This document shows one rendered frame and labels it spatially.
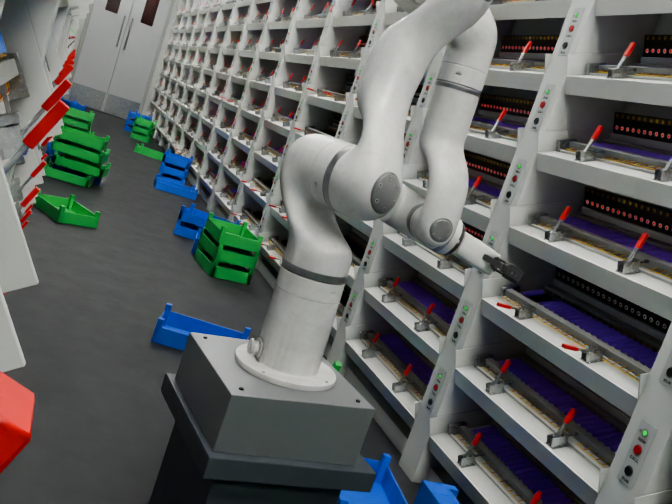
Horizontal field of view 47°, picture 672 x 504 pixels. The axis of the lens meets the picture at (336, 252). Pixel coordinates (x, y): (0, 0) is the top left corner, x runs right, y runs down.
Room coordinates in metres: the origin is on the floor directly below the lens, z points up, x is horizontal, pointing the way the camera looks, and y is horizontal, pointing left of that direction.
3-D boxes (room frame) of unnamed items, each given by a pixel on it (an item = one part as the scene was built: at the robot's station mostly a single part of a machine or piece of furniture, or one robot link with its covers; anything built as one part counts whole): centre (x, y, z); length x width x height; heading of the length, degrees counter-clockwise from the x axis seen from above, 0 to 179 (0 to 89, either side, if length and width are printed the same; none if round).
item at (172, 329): (2.46, 0.33, 0.04); 0.30 x 0.20 x 0.08; 97
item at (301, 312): (1.35, 0.02, 0.48); 0.19 x 0.19 x 0.18
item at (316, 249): (1.37, 0.05, 0.69); 0.19 x 0.12 x 0.24; 49
